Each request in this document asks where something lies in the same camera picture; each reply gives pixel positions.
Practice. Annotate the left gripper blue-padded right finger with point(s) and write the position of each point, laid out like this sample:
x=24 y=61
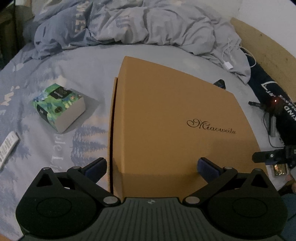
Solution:
x=217 y=179

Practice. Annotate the blue-grey crumpled duvet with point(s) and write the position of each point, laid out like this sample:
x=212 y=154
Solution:
x=190 y=25

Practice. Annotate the brown cardboard box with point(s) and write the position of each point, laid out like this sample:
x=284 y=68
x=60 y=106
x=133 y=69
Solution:
x=115 y=142

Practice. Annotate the white remote control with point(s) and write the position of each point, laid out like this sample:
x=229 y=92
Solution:
x=7 y=146

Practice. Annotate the white charger with cable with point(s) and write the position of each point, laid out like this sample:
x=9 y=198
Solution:
x=227 y=64

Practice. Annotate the brown cardboard box lid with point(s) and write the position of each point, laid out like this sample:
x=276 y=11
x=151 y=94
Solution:
x=170 y=120

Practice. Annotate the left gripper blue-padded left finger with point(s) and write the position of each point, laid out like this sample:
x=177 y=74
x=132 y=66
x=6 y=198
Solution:
x=85 y=179

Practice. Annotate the blue printed bed sheet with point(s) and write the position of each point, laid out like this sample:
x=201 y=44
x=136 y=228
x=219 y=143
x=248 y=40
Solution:
x=40 y=202

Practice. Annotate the dark printed garment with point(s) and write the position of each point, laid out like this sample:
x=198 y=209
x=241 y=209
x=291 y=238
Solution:
x=275 y=101

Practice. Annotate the green tissue pack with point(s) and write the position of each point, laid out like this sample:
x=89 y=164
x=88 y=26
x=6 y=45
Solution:
x=59 y=106

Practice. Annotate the wooden headboard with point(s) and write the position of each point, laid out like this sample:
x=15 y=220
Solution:
x=271 y=56

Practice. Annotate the smartphone with lit screen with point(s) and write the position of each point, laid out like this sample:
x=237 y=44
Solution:
x=279 y=169

